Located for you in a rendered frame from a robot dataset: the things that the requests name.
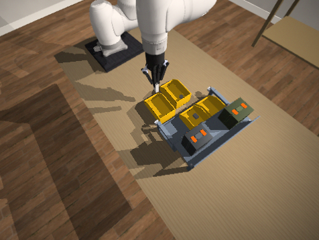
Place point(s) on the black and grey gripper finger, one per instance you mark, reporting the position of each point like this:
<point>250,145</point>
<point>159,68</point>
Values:
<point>160,72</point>
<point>153,81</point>

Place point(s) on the grey metal shelf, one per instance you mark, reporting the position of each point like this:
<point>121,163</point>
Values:
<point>174,130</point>

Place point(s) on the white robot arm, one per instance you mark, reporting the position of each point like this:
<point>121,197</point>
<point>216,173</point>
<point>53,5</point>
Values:
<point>155,19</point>

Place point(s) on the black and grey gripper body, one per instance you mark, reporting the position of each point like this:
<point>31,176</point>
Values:
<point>154,60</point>

